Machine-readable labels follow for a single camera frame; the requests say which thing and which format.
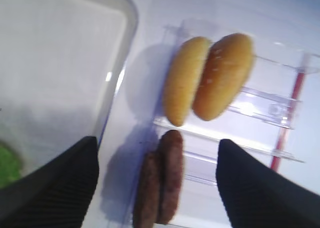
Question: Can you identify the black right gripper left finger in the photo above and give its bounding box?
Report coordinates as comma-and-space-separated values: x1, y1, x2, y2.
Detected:
0, 136, 100, 227

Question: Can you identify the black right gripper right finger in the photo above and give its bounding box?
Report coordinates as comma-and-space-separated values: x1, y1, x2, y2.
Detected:
216, 139, 320, 227

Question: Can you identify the green lettuce leaf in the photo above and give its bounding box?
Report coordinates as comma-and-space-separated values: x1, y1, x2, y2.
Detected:
0, 141, 23, 188

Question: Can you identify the front brown meat patty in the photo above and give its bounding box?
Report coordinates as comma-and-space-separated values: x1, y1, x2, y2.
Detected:
132, 152, 160, 227

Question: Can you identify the brown meat patty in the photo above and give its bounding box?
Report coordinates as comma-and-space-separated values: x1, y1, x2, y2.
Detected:
132, 152, 160, 227
156, 130, 184, 224

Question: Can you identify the rear brown meat patty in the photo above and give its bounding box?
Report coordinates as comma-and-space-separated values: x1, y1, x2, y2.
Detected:
156, 130, 184, 224

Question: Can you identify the clear acrylic right rack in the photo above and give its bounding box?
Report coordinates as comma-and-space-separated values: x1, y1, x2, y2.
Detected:
119, 18, 320, 228

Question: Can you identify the right sesame bun half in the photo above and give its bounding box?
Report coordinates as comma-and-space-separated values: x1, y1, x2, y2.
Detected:
192, 33, 255, 121

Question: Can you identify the sesame bun half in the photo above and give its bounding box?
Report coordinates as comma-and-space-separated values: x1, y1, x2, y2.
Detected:
192, 33, 255, 121
162, 36, 212, 127

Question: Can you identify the cream metal tray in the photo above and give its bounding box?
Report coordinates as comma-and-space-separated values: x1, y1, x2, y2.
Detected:
0, 0, 138, 176

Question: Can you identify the left sesame bun half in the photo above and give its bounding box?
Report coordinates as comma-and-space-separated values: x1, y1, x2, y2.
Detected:
162, 36, 212, 127

